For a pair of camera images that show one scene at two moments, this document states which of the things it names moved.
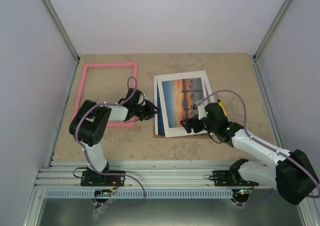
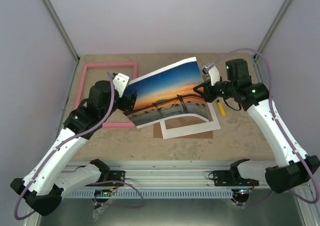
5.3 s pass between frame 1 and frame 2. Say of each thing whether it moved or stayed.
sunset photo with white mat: moved
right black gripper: moved
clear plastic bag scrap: stayed
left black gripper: moved
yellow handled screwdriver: stayed
